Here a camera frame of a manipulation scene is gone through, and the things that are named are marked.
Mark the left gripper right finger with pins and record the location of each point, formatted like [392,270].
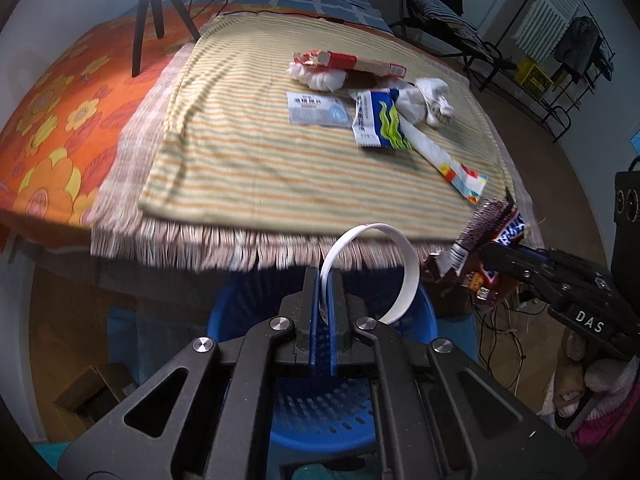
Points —
[338,321]

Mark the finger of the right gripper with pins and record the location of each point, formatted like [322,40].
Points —
[500,259]

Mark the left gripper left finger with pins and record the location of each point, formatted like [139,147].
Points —
[307,317]

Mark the red blue snack wrapper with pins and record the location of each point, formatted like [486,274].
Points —
[472,261]

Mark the white plastic bag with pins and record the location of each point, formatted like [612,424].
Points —
[426,100]

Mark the alcohol pad wipe packet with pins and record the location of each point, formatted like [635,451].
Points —
[315,110]

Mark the red long cardboard box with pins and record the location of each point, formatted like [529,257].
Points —
[328,60]

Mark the blue plastic laundry basket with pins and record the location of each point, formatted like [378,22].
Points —
[320,413]

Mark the long white colourful wrapper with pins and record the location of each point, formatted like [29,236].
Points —
[469,183]

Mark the yellow box on rack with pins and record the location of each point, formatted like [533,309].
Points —
[532,78]

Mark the blue green snack wrapper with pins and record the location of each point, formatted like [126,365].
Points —
[376,123]

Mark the black metal clothes rack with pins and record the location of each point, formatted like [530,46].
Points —
[548,57]

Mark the brown cardboard box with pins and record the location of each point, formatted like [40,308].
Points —
[94,393]

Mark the striped yellow green blanket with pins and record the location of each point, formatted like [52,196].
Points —
[397,187]

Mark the dark hanging garment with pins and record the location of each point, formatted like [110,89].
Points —
[580,48]

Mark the black folding chair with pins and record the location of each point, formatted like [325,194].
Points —
[444,21]

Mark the striped towel on rack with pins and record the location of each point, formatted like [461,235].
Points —
[543,26]

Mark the orange floral bed sheet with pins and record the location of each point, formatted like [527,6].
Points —
[61,141]

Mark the black camera tripod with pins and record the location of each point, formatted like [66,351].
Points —
[155,8]

